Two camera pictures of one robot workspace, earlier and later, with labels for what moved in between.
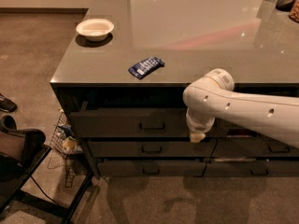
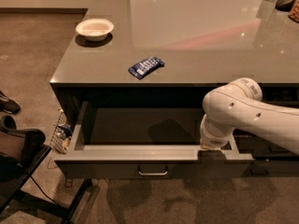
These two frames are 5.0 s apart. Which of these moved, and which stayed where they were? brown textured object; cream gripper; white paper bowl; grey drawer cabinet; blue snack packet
Moved: cream gripper
Stayed: blue snack packet; grey drawer cabinet; white paper bowl; brown textured object
